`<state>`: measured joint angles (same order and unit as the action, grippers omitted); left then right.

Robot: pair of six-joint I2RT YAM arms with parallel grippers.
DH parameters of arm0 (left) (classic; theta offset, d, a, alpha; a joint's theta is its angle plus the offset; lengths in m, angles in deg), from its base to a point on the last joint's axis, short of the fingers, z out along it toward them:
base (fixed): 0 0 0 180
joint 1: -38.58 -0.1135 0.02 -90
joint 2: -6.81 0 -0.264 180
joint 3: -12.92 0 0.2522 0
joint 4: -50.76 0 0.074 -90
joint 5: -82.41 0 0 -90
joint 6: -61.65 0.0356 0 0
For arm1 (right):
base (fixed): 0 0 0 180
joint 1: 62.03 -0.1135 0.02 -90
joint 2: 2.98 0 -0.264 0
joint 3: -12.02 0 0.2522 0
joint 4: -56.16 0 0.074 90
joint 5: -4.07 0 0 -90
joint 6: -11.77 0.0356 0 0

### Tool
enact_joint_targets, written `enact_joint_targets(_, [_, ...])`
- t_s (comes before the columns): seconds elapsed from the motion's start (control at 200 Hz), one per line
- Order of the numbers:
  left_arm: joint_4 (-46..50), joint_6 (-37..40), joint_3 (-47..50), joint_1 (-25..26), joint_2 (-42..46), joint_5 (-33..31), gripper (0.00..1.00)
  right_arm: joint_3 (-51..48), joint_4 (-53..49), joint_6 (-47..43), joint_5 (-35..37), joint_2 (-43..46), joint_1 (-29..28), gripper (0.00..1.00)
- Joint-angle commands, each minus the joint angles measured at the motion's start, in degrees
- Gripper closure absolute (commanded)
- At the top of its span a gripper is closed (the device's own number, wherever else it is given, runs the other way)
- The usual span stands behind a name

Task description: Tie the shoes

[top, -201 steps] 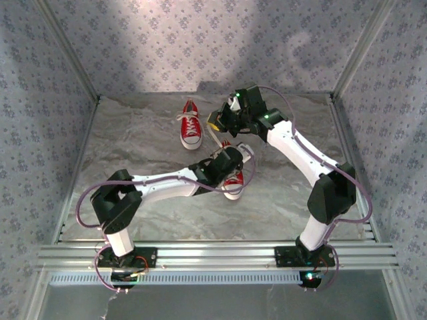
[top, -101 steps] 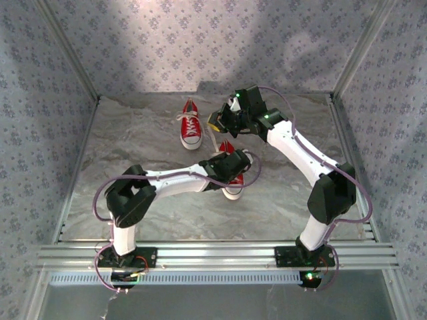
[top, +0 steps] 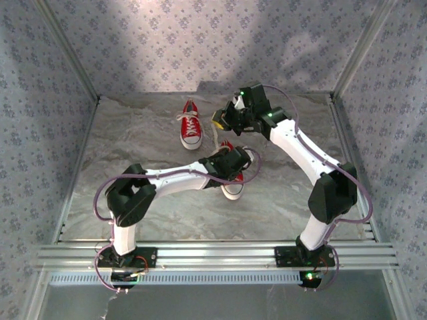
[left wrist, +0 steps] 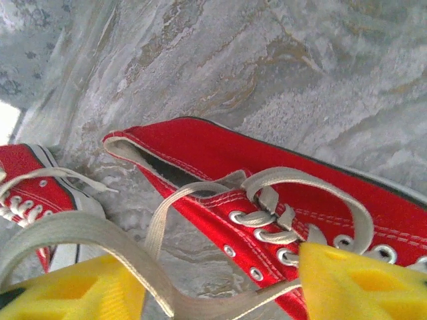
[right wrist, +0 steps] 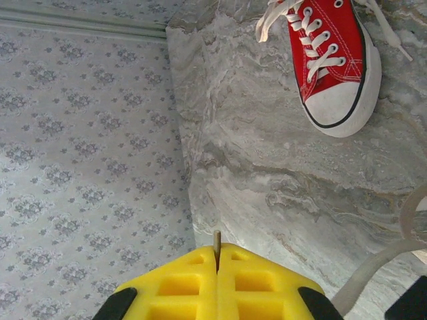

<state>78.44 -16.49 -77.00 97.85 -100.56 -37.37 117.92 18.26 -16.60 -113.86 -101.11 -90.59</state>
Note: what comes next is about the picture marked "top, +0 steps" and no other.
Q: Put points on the white shoelace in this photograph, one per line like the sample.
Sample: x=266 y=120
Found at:
x=191 y=128
x=216 y=138

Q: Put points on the red canvas sneaker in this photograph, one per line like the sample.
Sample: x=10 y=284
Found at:
x=191 y=138
x=233 y=186

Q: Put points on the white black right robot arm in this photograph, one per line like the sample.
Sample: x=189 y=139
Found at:
x=300 y=148

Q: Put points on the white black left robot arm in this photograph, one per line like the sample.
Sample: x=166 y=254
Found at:
x=180 y=180

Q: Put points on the black controller board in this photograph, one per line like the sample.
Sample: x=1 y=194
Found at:
x=121 y=283
x=308 y=283

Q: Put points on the white torn strip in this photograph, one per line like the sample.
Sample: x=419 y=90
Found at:
x=106 y=306

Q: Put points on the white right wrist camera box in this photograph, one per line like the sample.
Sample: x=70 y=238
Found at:
x=238 y=102

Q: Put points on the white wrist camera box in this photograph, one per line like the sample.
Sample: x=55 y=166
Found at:
x=238 y=102
x=249 y=156

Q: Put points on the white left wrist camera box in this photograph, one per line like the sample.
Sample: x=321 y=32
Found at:
x=249 y=156

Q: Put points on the floral fabric enclosure lining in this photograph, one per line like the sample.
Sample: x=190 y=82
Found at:
x=213 y=40

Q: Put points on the aluminium side rail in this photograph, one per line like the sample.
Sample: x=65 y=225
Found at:
x=78 y=166
x=343 y=133

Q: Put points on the aluminium mounting rail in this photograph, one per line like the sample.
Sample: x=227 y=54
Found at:
x=217 y=256

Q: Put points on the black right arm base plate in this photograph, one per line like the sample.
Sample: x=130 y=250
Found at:
x=283 y=256

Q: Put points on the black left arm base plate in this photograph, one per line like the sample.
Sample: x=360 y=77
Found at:
x=150 y=258

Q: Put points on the aluminium frame post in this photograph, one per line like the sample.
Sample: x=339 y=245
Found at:
x=70 y=53
x=362 y=50

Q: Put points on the aluminium frame leg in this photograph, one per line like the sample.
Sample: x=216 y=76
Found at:
x=393 y=295
x=36 y=295

